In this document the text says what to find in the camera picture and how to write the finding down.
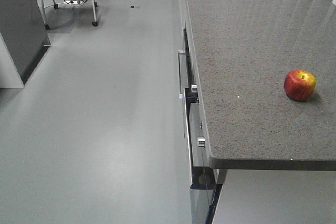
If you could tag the silver knob near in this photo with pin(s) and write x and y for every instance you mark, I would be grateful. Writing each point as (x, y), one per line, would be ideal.
(201, 142)

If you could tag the silver knob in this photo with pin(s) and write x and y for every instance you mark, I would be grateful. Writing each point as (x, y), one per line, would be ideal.
(193, 88)
(201, 142)

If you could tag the white power strip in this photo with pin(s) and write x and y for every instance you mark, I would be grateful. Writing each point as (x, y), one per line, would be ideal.
(78, 2)

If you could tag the red yellow apple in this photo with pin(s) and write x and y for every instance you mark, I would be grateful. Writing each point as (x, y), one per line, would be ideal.
(299, 85)

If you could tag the grey speckled kitchen counter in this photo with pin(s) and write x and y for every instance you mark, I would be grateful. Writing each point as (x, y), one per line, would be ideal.
(275, 156)

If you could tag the silver knob far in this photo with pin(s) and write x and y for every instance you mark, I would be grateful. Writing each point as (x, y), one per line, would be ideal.
(193, 88)

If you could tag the chrome oven door handle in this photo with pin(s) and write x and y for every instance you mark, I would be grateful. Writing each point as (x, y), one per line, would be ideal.
(182, 67)

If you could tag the grey cabinet panel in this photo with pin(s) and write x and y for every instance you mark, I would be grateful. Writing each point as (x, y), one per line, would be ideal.
(24, 41)

